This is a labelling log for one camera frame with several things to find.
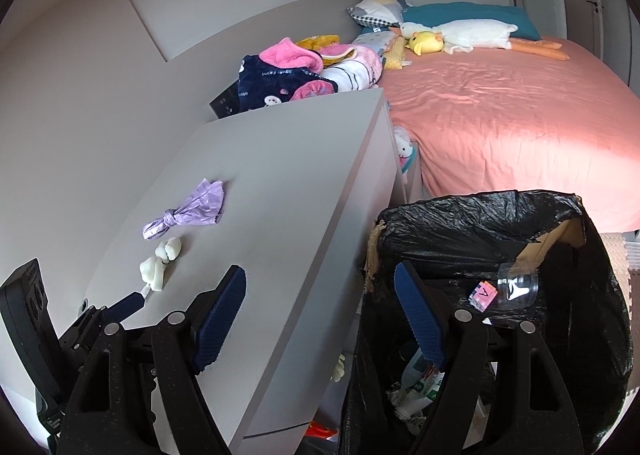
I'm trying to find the white goose plush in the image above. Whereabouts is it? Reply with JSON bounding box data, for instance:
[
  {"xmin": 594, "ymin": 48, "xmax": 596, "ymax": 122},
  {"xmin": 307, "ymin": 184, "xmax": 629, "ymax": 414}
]
[{"xmin": 400, "ymin": 19, "xmax": 571, "ymax": 61}]

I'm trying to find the white tissue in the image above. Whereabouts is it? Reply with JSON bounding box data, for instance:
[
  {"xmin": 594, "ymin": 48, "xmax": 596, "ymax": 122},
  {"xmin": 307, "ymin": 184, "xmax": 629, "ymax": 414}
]
[{"xmin": 138, "ymin": 236, "xmax": 184, "ymax": 297}]

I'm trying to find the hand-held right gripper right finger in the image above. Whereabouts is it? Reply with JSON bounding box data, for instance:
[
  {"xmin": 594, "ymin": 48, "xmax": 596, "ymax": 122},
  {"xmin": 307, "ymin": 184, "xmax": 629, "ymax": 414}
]
[{"xmin": 393, "ymin": 261, "xmax": 587, "ymax": 455}]

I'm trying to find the white wardrobe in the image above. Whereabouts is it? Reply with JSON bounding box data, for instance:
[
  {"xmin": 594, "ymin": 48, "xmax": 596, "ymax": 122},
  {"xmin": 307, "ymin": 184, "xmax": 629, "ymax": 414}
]
[{"xmin": 547, "ymin": 0, "xmax": 640, "ymax": 86}]

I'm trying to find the black trash bag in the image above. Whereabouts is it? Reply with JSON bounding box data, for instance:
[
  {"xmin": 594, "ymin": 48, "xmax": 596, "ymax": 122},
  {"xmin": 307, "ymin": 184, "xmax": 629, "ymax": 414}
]
[{"xmin": 339, "ymin": 190, "xmax": 637, "ymax": 455}]

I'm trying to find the yellow duck plush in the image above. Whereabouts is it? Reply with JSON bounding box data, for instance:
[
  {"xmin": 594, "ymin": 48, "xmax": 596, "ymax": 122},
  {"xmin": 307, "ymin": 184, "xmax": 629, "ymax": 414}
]
[{"xmin": 405, "ymin": 31, "xmax": 445, "ymax": 56}]

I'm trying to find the purple plastic bag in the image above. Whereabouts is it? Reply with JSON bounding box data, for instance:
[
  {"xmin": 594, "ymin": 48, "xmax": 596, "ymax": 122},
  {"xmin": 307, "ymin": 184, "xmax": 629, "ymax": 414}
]
[{"xmin": 142, "ymin": 178, "xmax": 226, "ymax": 241}]

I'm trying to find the white dresser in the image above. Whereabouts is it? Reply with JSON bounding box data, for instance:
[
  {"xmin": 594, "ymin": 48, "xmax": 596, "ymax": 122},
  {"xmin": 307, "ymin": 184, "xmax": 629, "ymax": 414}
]
[{"xmin": 104, "ymin": 88, "xmax": 424, "ymax": 455}]

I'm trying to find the light patterned pillow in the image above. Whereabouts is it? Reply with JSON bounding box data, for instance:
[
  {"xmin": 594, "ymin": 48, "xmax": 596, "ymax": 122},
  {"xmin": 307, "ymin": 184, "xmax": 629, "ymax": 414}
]
[{"xmin": 352, "ymin": 30, "xmax": 401, "ymax": 56}]

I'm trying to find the white pink striped blanket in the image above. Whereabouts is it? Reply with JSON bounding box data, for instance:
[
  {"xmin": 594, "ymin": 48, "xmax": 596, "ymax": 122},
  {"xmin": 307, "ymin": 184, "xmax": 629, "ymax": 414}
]
[{"xmin": 320, "ymin": 44, "xmax": 384, "ymax": 94}]

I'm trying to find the pink white plush toy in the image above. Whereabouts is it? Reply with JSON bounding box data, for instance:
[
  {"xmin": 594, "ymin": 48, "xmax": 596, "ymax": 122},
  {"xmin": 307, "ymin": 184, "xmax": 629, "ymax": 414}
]
[{"xmin": 394, "ymin": 128, "xmax": 419, "ymax": 171}]

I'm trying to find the pink fleece cloth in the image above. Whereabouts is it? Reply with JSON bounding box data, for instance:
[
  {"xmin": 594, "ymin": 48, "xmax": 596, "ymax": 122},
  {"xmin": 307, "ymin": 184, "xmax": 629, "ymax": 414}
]
[{"xmin": 259, "ymin": 38, "xmax": 326, "ymax": 72}]

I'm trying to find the navy printed blanket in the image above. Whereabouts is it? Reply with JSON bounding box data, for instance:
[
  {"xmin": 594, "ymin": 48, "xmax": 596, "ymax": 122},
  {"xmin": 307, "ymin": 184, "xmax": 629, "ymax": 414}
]
[{"xmin": 237, "ymin": 54, "xmax": 336, "ymax": 112}]

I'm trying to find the patchwork checked pillow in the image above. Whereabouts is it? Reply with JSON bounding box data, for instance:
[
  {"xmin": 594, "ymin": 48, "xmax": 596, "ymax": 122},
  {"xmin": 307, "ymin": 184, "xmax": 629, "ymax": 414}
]
[{"xmin": 348, "ymin": 0, "xmax": 414, "ymax": 31}]

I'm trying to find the pink orange puzzle cube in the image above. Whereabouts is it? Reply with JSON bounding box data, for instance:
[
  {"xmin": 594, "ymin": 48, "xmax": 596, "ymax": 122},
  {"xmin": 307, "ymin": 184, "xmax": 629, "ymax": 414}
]
[{"xmin": 468, "ymin": 280, "xmax": 497, "ymax": 310}]

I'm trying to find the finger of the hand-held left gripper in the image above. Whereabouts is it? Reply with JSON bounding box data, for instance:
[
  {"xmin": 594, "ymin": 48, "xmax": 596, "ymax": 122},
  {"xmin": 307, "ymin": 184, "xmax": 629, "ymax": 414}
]
[{"xmin": 59, "ymin": 291, "xmax": 147, "ymax": 352}]

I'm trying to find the orange packet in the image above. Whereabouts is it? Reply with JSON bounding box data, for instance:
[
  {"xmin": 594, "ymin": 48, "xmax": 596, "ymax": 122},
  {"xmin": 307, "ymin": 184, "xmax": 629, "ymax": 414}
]
[{"xmin": 306, "ymin": 421, "xmax": 339, "ymax": 442}]

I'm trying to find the black box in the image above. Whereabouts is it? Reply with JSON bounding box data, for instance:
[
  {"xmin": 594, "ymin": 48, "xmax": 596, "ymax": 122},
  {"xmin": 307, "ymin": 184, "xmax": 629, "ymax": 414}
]
[{"xmin": 209, "ymin": 80, "xmax": 242, "ymax": 120}]

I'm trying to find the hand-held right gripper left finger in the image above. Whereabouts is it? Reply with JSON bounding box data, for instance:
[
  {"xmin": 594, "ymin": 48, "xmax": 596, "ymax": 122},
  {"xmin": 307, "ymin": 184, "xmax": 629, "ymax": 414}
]
[{"xmin": 55, "ymin": 264, "xmax": 248, "ymax": 455}]

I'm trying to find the yellow corn plush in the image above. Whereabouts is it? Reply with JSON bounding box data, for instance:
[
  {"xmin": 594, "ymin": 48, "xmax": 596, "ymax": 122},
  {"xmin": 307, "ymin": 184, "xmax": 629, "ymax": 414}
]
[{"xmin": 384, "ymin": 38, "xmax": 409, "ymax": 71}]

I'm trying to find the cardboard box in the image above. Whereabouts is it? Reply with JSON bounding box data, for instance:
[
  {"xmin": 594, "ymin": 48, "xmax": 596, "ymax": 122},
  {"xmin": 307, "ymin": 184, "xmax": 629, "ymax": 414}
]
[{"xmin": 366, "ymin": 216, "xmax": 587, "ymax": 297}]

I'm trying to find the teal pillow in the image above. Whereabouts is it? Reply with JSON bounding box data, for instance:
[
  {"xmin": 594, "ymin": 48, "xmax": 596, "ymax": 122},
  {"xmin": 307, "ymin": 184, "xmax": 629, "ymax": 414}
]
[{"xmin": 402, "ymin": 4, "xmax": 542, "ymax": 41}]

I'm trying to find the clear plastic cup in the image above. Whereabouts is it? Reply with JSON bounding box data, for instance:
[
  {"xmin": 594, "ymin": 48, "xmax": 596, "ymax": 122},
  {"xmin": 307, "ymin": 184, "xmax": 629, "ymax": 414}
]
[{"xmin": 496, "ymin": 261, "xmax": 542, "ymax": 311}]

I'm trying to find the yellow cloth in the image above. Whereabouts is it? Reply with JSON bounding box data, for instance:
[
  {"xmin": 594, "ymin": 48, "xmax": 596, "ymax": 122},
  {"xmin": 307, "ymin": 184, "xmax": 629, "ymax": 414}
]
[{"xmin": 295, "ymin": 34, "xmax": 341, "ymax": 50}]

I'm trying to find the bed with pink sheet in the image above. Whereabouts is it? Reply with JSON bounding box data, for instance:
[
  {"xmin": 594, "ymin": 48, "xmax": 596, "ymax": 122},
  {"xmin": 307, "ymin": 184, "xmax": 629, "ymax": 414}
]
[{"xmin": 380, "ymin": 35, "xmax": 640, "ymax": 234}]

